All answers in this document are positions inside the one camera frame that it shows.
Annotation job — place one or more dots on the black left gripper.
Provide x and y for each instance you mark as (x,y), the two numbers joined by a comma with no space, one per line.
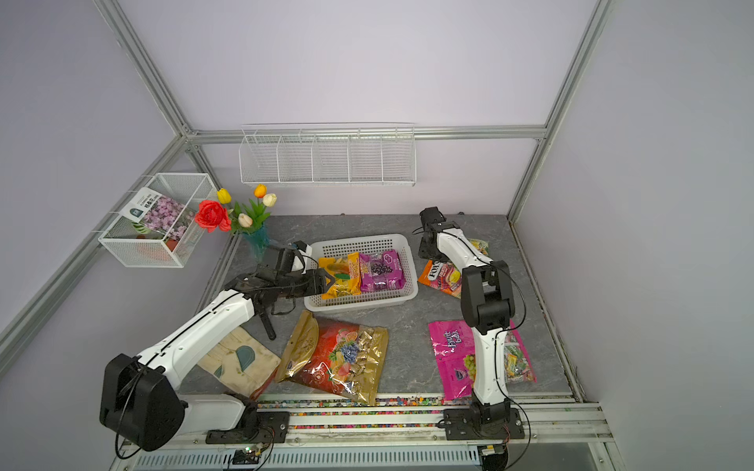
(316,282)

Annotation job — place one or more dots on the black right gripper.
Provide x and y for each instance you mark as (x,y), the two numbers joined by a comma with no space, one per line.
(424,251)

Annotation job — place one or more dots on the orange Fox's candy bag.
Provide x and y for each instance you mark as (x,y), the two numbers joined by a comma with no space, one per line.
(442,276)

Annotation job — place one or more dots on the purple grape candy bag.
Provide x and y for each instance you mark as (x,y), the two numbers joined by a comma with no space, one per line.
(382,271)

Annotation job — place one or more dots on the white plastic perforated basket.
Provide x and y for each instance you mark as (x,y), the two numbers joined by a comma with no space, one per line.
(369,245)

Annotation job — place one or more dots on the yellow mango candy bag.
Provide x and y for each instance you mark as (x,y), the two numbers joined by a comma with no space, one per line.
(344,275)

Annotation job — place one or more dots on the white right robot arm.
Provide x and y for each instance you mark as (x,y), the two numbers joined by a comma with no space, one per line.
(487,305)

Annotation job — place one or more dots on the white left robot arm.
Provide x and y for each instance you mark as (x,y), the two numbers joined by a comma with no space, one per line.
(140,400)

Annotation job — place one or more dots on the green Fox's candy bag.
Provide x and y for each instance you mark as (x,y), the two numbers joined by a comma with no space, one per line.
(481,246)

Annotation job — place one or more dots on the tulips in teal vase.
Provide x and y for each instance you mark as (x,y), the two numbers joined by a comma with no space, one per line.
(249,219)

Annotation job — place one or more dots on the red artificial rose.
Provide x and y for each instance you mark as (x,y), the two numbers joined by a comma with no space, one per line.
(212,215)

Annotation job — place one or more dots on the pink fruit candy bag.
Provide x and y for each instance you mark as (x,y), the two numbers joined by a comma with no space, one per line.
(454,350)

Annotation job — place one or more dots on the large gold red candy bag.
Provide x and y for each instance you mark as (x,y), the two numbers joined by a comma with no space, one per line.
(336,357)

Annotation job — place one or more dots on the purple flower seed packet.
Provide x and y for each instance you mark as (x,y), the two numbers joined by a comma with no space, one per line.
(153,213)

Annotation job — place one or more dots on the green circuit board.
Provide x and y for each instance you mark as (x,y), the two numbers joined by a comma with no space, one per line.
(245,457)

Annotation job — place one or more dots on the white wire wall shelf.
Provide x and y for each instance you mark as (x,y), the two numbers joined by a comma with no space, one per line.
(329,154)

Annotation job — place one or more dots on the white wire side basket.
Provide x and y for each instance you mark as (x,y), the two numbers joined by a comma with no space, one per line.
(138,251)

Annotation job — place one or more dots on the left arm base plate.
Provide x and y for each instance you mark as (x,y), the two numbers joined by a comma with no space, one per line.
(256,427)

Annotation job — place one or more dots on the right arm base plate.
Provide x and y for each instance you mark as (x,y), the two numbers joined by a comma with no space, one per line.
(462,425)

